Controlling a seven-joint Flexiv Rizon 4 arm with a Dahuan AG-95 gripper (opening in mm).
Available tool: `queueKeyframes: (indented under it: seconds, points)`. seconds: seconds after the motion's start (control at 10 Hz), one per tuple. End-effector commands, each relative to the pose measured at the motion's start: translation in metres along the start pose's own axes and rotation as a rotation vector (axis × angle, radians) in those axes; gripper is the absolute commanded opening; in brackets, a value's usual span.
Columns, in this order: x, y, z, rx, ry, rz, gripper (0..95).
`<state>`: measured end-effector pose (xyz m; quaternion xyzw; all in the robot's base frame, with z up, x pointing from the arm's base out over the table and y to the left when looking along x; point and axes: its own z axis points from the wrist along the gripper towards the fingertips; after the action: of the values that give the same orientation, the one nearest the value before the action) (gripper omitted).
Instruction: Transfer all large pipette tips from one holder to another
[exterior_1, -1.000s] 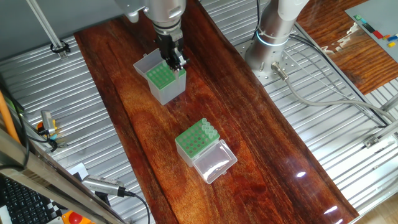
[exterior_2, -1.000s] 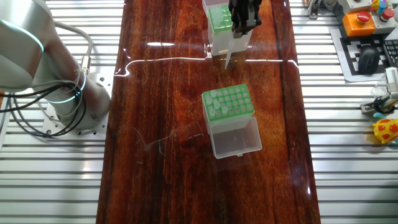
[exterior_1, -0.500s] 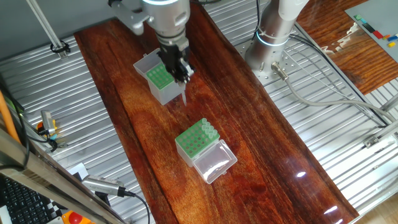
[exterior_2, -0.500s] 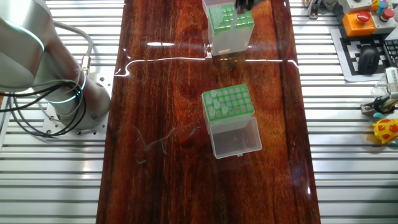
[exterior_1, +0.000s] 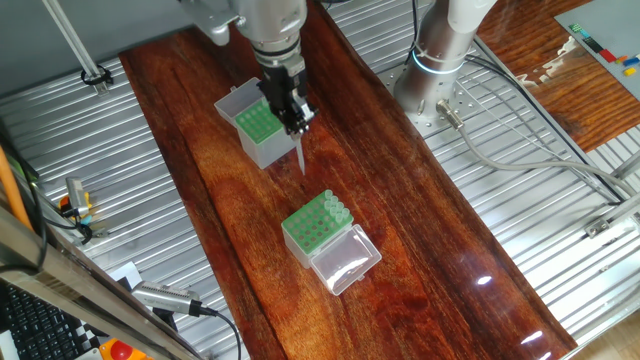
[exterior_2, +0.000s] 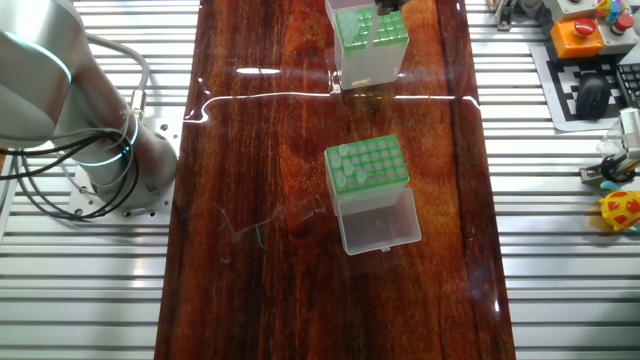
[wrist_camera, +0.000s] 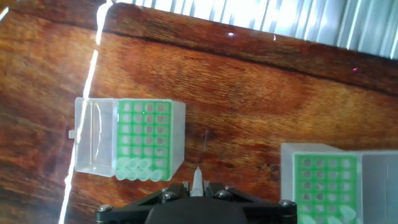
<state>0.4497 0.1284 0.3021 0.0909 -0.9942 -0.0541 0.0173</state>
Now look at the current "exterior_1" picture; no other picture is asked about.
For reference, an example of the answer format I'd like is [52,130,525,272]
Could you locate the aluminium profile bar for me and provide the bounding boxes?
[607,192,640,226]
[610,148,640,181]

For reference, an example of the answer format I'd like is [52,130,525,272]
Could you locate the black keyboard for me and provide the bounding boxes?
[0,284,101,360]

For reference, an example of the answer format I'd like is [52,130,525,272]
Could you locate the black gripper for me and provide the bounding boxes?
[256,66,320,139]

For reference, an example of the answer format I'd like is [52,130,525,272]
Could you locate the grey board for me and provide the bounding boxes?
[553,0,640,101]

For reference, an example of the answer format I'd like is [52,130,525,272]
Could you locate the scuffed brown wooden board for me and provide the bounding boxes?
[474,0,640,154]

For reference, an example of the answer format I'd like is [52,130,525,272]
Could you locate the black camera stand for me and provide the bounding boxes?
[152,307,179,334]

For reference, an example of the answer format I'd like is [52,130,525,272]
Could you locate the small silver camera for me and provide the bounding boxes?
[66,177,91,219]

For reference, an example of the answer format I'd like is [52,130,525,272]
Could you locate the grey cable with metal plug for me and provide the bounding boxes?
[434,98,640,197]

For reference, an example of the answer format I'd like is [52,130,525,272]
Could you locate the black cable loop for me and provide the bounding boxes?
[80,64,115,87]

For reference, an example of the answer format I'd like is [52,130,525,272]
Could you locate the thick black cable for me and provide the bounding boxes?
[0,179,50,275]

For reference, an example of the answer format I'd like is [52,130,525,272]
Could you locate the aluminium pole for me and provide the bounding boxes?
[41,0,110,97]

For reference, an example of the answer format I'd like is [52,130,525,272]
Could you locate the glossy brown wooden board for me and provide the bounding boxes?
[118,0,579,360]

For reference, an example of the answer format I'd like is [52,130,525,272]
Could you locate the long silver depth camera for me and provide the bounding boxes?
[130,279,204,317]

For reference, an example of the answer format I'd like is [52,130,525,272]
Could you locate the black camera cable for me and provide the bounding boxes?
[199,305,244,360]

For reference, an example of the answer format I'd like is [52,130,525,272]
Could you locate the yellow button box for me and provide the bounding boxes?
[98,337,154,360]

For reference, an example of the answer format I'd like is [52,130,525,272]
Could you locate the steel frame bar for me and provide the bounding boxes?
[0,197,206,360]

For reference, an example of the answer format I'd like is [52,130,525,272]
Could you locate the tall translucent green tip box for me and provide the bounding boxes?
[213,77,299,170]

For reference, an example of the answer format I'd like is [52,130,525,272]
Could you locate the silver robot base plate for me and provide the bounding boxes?
[377,59,489,139]

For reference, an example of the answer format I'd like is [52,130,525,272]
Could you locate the thin black cable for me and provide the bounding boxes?
[464,53,624,206]

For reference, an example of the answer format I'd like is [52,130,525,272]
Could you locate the low green rack tip box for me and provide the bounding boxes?
[280,188,383,296]

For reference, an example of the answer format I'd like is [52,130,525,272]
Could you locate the aluminium corner bracket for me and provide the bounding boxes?
[584,218,614,239]

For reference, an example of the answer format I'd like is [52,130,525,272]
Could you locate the orange pole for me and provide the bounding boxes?
[0,144,34,231]

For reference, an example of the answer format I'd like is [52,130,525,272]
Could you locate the orange yellow plastic object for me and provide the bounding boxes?
[58,192,95,226]

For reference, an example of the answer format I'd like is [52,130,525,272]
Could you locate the white paper sheet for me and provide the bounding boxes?
[109,260,144,291]

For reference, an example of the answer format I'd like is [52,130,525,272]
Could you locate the red emergency stop button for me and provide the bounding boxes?
[109,339,135,360]

